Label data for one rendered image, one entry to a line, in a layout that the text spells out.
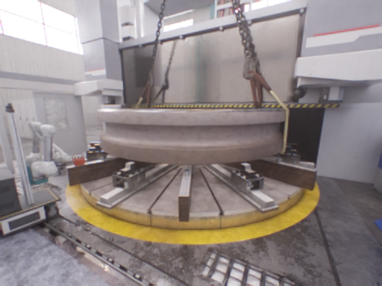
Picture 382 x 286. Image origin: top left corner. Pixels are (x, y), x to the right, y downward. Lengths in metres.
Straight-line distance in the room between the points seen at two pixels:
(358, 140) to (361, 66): 2.49
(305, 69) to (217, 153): 1.97
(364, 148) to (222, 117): 3.89
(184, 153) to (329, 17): 3.29
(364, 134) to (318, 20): 2.93
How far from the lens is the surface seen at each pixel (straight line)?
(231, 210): 2.80
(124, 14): 8.47
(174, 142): 2.99
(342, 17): 4.22
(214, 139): 3.01
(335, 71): 3.59
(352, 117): 5.65
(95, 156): 5.10
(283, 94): 5.39
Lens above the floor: 1.82
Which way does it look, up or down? 12 degrees down
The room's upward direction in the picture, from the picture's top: straight up
